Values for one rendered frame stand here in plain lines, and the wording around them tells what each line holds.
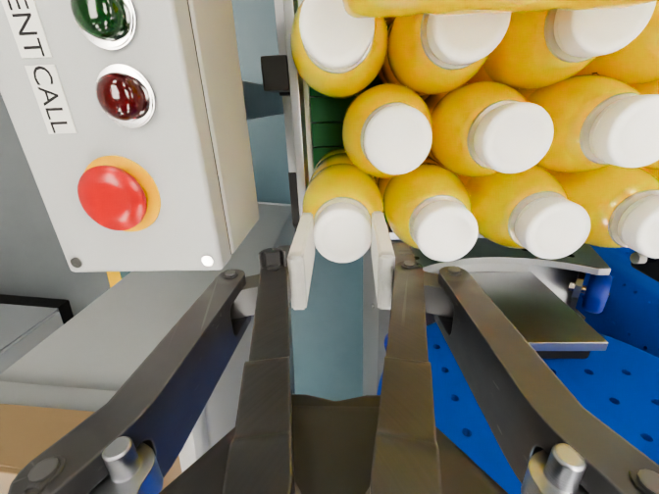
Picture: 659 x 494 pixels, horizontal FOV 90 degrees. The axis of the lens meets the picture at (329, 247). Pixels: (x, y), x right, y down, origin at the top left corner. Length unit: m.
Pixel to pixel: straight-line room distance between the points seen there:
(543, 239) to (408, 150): 0.11
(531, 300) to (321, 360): 1.43
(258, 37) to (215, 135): 1.12
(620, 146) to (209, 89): 0.23
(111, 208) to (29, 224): 1.71
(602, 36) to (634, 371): 0.28
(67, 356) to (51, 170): 0.47
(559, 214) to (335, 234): 0.14
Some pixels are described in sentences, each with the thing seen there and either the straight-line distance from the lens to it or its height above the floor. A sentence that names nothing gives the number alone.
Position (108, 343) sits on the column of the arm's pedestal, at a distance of 0.67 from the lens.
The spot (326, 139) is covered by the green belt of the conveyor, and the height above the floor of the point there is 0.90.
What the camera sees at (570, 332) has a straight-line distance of 0.36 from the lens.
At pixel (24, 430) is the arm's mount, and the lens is 0.56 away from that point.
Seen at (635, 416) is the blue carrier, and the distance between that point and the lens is 0.36.
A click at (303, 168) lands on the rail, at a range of 0.31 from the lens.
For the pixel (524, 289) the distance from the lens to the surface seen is 0.41.
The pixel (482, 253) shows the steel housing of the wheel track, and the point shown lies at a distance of 0.42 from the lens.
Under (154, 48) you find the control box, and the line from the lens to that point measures 0.20.
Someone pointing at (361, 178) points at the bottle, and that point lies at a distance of 0.25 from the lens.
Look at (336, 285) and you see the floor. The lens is 1.48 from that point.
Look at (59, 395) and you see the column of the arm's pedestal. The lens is 0.59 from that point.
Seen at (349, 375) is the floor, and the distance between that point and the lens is 1.80.
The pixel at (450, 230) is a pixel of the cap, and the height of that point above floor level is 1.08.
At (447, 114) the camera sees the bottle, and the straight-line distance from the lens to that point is 0.26.
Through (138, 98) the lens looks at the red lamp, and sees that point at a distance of 0.20.
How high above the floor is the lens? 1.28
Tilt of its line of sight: 66 degrees down
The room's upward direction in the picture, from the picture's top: 174 degrees counter-clockwise
